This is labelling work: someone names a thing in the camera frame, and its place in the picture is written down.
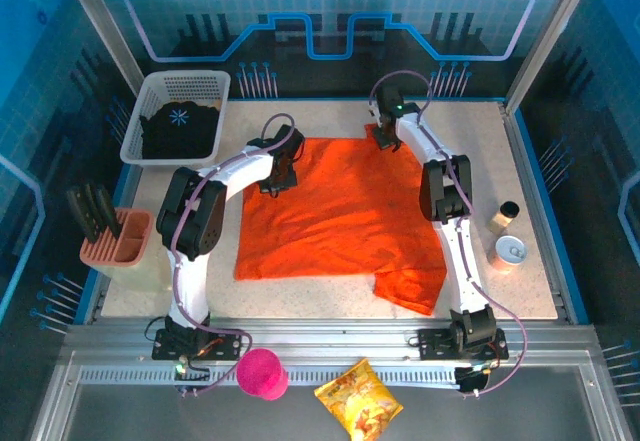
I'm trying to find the orange t-shirt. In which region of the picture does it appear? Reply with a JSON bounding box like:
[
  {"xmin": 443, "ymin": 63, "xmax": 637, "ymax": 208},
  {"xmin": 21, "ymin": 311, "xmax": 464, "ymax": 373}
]
[{"xmin": 233, "ymin": 123, "xmax": 448, "ymax": 317}]

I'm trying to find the tin can with pull tab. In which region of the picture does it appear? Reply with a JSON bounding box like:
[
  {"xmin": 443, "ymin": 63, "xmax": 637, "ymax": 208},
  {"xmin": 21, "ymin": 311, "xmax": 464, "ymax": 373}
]
[{"xmin": 488, "ymin": 234, "xmax": 529, "ymax": 276}]

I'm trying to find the aluminium front rail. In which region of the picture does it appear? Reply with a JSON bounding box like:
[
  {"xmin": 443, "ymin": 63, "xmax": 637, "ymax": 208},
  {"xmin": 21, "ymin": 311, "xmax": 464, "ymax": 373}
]
[{"xmin": 63, "ymin": 316, "xmax": 599, "ymax": 362}]

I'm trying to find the white perforated plastic basket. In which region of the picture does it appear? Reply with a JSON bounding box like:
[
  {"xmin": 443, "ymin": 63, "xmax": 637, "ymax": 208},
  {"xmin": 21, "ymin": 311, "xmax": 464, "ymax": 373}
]
[{"xmin": 119, "ymin": 69, "xmax": 232, "ymax": 171}]

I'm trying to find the yellow snack bag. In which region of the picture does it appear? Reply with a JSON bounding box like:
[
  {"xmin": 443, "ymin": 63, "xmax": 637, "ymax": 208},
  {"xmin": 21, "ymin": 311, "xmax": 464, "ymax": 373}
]
[{"xmin": 313, "ymin": 357, "xmax": 405, "ymax": 441}]

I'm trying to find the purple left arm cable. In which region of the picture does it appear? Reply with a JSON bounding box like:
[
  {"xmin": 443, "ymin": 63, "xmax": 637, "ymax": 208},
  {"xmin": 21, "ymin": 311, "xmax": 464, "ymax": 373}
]
[{"xmin": 169, "ymin": 113, "xmax": 296, "ymax": 398}]

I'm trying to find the small bottle with black cap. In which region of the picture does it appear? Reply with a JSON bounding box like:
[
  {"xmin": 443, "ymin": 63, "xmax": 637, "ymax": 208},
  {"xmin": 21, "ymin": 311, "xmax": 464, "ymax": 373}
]
[{"xmin": 487, "ymin": 200, "xmax": 521, "ymax": 236}]

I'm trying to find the black t-shirt with blue print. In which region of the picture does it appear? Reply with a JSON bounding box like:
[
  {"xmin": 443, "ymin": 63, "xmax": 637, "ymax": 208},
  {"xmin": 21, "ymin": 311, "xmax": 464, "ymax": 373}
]
[{"xmin": 138, "ymin": 102, "xmax": 221, "ymax": 160}]

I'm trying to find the slotted grey cable duct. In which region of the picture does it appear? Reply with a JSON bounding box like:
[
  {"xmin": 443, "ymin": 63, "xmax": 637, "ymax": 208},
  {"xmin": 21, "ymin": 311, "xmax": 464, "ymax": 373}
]
[{"xmin": 78, "ymin": 363, "xmax": 464, "ymax": 388}]

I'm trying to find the pink and cream knife block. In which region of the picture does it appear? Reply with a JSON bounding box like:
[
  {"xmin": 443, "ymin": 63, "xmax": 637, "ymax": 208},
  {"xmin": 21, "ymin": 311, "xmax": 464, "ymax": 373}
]
[{"xmin": 78, "ymin": 208, "xmax": 174, "ymax": 292}]

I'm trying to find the aluminium frame post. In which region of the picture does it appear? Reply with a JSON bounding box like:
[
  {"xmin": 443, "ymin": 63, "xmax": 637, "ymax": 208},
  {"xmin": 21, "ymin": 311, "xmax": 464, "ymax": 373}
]
[
  {"xmin": 503, "ymin": 0, "xmax": 601, "ymax": 108},
  {"xmin": 55, "ymin": 0, "xmax": 147, "ymax": 96}
]

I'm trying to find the black cable connector hub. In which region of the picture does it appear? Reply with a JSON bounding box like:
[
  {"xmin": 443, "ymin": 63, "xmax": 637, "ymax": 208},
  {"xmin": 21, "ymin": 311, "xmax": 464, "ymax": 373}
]
[
  {"xmin": 455, "ymin": 365, "xmax": 494, "ymax": 396},
  {"xmin": 173, "ymin": 359, "xmax": 211, "ymax": 396}
]

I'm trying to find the black knife handle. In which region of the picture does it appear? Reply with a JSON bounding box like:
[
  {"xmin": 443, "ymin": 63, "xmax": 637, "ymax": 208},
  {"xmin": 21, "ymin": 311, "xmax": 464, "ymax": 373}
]
[
  {"xmin": 66, "ymin": 189, "xmax": 101, "ymax": 245},
  {"xmin": 82, "ymin": 183, "xmax": 114, "ymax": 242},
  {"xmin": 94, "ymin": 184, "xmax": 124, "ymax": 240}
]

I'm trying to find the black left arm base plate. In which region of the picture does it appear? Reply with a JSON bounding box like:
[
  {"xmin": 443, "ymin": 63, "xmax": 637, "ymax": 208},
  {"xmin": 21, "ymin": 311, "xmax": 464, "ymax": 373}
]
[{"xmin": 151, "ymin": 328, "xmax": 243, "ymax": 361}]

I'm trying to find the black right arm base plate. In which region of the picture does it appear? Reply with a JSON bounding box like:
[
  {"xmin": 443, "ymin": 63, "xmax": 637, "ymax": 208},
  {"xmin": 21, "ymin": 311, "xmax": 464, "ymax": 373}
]
[{"xmin": 417, "ymin": 327, "xmax": 510, "ymax": 361}]

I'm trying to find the pink plastic cup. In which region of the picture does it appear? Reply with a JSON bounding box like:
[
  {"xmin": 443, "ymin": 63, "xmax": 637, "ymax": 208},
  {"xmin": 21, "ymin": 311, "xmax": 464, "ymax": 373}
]
[{"xmin": 235, "ymin": 348, "xmax": 290, "ymax": 402}]

